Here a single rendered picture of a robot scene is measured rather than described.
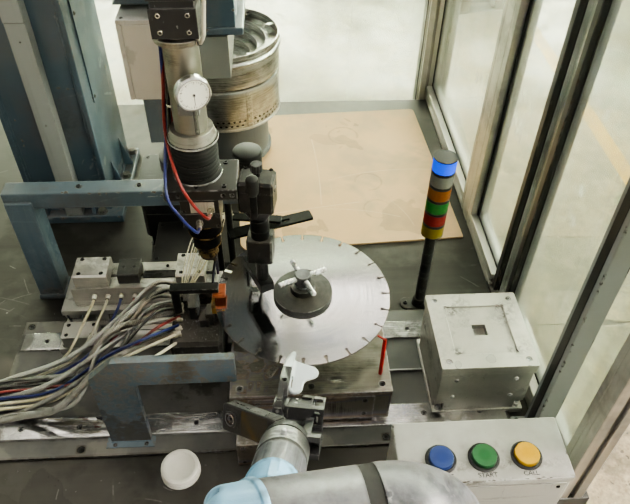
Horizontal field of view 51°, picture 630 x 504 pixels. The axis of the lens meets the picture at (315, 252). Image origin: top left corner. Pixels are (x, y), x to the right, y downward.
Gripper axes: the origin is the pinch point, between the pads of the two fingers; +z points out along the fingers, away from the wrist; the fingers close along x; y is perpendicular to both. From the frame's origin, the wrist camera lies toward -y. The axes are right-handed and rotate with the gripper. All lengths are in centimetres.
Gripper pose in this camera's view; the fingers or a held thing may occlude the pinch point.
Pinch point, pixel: (287, 392)
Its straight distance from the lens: 117.9
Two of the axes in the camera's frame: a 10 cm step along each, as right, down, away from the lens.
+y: 9.9, 0.9, -0.7
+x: 0.7, -9.8, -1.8
